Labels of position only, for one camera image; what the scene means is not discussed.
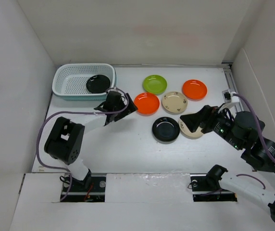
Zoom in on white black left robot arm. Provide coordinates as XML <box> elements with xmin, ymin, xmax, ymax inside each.
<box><xmin>44</xmin><ymin>90</ymin><xmax>138</xmax><ymax>191</ymax></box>

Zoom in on beige plate with black patch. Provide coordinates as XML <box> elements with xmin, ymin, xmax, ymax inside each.
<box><xmin>178</xmin><ymin>119</ymin><xmax>203</xmax><ymax>139</ymax></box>

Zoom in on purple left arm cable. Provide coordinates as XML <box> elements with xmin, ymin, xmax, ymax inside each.
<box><xmin>36</xmin><ymin>88</ymin><xmax>130</xmax><ymax>202</ymax></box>

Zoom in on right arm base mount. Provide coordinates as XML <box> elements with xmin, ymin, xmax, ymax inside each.
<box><xmin>187</xmin><ymin>173</ymin><xmax>238</xmax><ymax>202</ymax></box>

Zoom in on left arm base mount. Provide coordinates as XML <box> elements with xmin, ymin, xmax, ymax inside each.
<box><xmin>60</xmin><ymin>174</ymin><xmax>106</xmax><ymax>203</ymax></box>

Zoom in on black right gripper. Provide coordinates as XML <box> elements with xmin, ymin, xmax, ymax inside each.
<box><xmin>179</xmin><ymin>102</ymin><xmax>243</xmax><ymax>149</ymax></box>

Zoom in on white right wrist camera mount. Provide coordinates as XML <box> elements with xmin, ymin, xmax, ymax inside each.
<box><xmin>218</xmin><ymin>89</ymin><xmax>239</xmax><ymax>113</ymax></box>

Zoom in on white perforated plastic basket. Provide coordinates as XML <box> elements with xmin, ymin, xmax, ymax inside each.
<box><xmin>52</xmin><ymin>63</ymin><xmax>116</xmax><ymax>97</ymax></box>

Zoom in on aluminium rail right edge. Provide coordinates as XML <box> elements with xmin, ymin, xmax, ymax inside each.
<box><xmin>221</xmin><ymin>62</ymin><xmax>243</xmax><ymax>112</ymax></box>

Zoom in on green plate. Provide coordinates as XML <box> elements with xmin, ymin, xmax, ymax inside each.
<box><xmin>142</xmin><ymin>75</ymin><xmax>167</xmax><ymax>95</ymax></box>

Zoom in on orange plate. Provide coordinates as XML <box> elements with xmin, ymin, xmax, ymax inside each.
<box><xmin>182</xmin><ymin>79</ymin><xmax>208</xmax><ymax>100</ymax></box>
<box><xmin>134</xmin><ymin>92</ymin><xmax>160</xmax><ymax>115</ymax></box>

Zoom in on beige plate with symbols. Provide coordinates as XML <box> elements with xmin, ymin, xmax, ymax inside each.
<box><xmin>162</xmin><ymin>91</ymin><xmax>188</xmax><ymax>114</ymax></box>

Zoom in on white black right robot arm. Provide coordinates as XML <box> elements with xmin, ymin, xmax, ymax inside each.
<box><xmin>180</xmin><ymin>105</ymin><xmax>275</xmax><ymax>223</ymax></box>

